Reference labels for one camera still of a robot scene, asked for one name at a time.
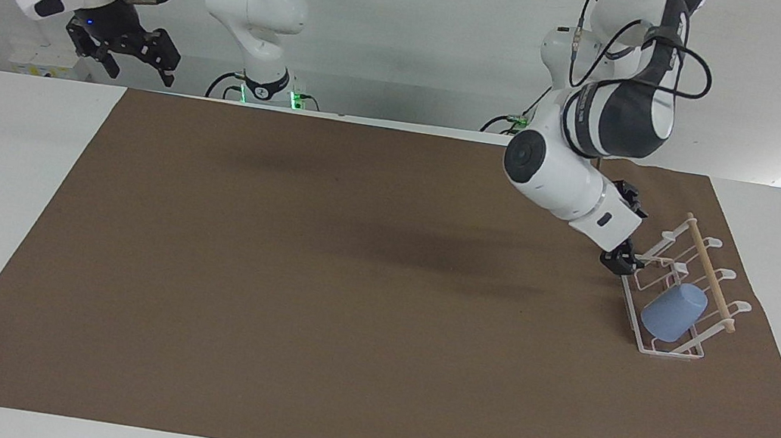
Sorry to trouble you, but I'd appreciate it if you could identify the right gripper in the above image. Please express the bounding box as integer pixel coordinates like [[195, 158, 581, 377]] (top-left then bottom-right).
[[60, 0, 189, 90]]

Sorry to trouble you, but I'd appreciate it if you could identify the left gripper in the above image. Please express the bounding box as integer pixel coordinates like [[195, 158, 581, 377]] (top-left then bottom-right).
[[597, 178, 661, 280]]

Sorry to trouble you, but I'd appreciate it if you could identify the blue cup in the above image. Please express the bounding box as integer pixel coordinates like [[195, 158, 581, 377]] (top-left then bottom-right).
[[637, 277, 711, 347]]

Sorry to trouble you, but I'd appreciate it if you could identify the white wire cup holder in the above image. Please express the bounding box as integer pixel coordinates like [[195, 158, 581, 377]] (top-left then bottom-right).
[[609, 203, 765, 370]]

